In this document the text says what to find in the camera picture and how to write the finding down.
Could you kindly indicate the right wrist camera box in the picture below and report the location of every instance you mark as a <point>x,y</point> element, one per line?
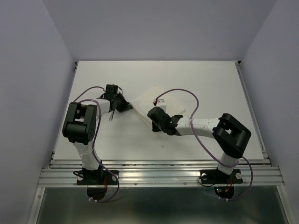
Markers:
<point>160,103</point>

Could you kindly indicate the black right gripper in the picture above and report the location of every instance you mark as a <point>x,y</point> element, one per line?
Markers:
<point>154,128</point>

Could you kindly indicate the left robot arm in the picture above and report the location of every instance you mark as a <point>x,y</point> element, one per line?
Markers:
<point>82,123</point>

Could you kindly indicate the aluminium right side rail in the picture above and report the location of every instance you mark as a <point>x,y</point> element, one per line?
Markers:
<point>253,116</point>

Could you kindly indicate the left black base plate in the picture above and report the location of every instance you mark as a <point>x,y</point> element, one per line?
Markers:
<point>94,177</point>

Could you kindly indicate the aluminium front rail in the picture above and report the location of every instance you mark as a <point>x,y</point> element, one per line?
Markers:
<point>159,173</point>

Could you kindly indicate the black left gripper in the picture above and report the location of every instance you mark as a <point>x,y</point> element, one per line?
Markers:
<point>125,105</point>

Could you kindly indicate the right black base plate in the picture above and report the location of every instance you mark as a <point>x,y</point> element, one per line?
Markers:
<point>219,177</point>

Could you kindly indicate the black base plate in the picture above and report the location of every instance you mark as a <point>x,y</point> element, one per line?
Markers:
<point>219,177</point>
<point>94,177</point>

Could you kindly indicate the aluminium rail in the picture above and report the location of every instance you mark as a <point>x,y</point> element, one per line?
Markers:
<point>253,116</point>
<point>159,173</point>

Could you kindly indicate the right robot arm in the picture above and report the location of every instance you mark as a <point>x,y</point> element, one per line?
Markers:
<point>230,134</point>

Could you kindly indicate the white cloth napkin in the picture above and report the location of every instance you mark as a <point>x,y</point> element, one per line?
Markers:
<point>145,102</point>

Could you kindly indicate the silver table knife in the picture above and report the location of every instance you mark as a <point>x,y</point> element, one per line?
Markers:
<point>111,115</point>

